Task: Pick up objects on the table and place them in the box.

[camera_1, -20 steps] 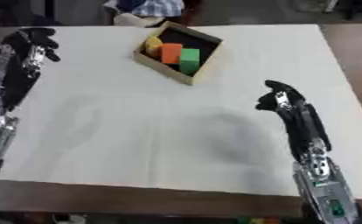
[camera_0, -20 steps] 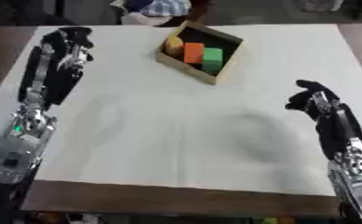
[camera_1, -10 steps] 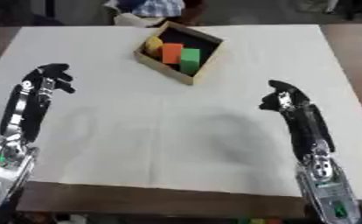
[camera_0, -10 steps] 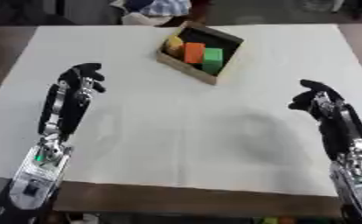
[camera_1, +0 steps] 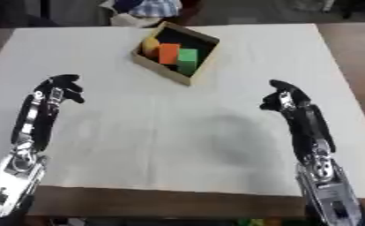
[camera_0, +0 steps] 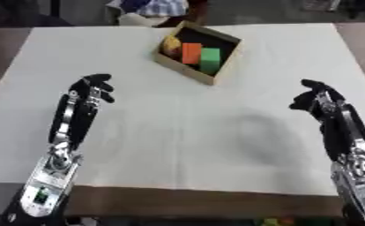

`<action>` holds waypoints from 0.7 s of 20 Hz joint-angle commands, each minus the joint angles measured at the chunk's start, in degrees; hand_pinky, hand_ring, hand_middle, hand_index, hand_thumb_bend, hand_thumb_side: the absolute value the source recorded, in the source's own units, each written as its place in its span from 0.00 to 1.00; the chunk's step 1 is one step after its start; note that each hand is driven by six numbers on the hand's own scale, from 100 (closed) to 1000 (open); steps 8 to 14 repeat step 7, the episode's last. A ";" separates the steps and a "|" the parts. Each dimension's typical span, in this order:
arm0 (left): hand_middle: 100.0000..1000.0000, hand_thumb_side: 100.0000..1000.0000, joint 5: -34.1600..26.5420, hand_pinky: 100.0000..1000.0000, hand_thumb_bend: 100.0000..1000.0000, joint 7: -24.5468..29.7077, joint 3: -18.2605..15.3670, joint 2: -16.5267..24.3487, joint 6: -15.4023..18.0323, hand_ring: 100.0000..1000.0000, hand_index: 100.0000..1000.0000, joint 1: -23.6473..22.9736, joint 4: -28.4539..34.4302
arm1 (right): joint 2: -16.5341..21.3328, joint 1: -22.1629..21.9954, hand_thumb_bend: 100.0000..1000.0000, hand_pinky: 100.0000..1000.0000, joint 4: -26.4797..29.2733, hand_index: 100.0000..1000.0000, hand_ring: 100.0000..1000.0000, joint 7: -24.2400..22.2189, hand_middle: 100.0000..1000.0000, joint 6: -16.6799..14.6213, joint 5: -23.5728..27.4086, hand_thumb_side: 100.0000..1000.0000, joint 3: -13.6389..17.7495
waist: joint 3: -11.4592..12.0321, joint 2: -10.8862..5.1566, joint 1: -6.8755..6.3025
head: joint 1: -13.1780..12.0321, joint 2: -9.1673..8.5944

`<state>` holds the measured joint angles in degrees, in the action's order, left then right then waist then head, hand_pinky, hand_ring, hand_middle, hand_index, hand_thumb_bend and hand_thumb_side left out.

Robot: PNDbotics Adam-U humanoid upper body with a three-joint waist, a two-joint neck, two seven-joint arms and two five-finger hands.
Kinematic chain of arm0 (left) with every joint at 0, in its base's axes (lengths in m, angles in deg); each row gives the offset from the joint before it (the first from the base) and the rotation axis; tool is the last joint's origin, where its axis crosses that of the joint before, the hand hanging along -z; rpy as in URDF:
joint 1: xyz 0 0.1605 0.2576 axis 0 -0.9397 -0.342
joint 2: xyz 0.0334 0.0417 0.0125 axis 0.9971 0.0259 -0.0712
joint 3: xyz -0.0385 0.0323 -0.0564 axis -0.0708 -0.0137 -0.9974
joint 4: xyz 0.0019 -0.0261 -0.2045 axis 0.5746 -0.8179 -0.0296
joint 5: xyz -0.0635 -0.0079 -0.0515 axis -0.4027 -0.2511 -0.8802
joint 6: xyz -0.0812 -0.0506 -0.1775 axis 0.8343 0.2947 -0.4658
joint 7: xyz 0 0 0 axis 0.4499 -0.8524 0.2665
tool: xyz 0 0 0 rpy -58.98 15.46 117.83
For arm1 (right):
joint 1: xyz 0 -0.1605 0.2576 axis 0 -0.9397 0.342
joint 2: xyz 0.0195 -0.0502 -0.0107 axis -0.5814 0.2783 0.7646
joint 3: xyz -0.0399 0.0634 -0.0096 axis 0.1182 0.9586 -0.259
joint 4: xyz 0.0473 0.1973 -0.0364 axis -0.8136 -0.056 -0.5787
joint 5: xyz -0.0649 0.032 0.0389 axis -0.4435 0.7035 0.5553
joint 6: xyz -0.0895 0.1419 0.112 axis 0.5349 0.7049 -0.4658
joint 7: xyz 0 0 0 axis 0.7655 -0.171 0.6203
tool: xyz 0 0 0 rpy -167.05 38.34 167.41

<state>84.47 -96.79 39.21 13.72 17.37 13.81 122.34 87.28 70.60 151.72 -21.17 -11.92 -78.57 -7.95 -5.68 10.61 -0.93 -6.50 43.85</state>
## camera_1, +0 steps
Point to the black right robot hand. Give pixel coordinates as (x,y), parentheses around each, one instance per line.
(305,123)

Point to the yellow toy fruit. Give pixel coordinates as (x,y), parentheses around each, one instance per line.
(150,46)

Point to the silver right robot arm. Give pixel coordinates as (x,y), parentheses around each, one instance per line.
(328,188)

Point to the green rectangular block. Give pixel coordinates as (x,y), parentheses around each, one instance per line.
(186,61)

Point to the orange rectangular block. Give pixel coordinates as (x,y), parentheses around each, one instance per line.
(168,53)

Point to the tan cardboard box black inside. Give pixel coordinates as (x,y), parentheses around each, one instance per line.
(176,53)

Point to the person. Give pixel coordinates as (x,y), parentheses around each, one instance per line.
(145,11)

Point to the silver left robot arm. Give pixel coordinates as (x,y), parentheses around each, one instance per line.
(13,182)

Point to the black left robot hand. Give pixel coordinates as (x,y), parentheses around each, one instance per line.
(42,117)

